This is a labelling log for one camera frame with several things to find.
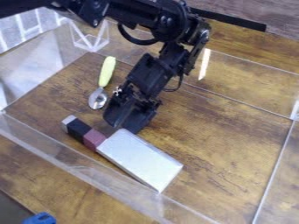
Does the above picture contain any blue object at bottom edge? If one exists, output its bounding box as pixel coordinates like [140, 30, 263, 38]
[22, 213, 56, 224]

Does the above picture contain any clear acrylic triangle bracket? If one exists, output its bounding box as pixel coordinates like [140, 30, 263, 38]
[70, 20, 110, 53]

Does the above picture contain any spoon with yellow handle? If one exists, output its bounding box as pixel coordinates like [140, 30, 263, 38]
[88, 56, 116, 110]

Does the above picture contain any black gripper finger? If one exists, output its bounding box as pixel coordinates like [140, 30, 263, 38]
[122, 104, 159, 134]
[103, 96, 136, 128]

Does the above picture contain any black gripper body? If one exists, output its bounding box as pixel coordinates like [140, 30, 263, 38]
[111, 53, 178, 109]

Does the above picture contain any black strip on table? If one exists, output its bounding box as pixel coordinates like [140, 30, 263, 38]
[191, 7, 267, 32]

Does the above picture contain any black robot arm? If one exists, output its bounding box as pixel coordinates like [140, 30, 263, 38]
[0, 0, 211, 133]

